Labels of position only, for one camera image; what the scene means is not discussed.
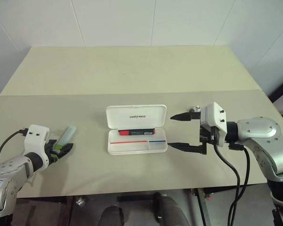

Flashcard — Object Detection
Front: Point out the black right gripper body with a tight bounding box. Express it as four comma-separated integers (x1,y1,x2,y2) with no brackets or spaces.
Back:
199,124,225,148

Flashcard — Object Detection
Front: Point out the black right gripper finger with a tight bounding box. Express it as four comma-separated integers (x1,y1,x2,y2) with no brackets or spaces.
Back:
170,112,201,121
167,142,208,155

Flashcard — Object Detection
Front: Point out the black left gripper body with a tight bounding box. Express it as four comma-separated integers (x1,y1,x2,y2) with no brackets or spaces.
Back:
46,145,61,164

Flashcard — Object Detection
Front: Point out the green marker with clear cap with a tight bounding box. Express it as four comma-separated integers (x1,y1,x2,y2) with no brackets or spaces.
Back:
52,125,77,153

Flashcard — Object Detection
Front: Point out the white Unitree pencil case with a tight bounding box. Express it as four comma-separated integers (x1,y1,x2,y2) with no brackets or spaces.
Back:
105,104,168,155

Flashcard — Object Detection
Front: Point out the red marker with black barrel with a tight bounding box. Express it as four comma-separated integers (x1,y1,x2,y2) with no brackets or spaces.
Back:
118,128,156,137

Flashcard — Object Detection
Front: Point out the dark cylindrical shape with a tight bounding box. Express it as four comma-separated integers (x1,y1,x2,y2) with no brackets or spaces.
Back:
152,192,192,226

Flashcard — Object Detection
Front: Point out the dark rounded shape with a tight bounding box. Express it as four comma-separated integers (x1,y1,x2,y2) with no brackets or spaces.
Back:
100,205,126,226

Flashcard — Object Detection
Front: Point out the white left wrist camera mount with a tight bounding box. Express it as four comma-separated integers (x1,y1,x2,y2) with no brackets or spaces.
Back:
24,124,50,163

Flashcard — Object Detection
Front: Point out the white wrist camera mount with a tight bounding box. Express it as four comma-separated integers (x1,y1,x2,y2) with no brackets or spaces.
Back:
24,124,50,163
200,102,228,145

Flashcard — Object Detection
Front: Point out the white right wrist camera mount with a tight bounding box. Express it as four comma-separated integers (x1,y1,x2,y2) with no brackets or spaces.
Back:
200,102,228,145

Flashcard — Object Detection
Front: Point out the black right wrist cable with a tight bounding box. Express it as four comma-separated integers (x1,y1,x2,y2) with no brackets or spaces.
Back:
213,141,240,226

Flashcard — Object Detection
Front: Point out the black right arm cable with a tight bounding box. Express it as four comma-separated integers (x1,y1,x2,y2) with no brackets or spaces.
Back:
228,142,251,189

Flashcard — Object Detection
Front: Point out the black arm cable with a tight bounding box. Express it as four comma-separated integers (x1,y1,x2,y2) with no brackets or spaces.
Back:
0,128,27,166
228,142,251,189

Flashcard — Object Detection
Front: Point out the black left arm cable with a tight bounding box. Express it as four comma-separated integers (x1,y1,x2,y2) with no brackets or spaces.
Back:
0,128,27,166

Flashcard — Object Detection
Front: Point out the black metal frame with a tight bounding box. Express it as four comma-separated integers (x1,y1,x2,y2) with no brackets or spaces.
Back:
267,75,283,105

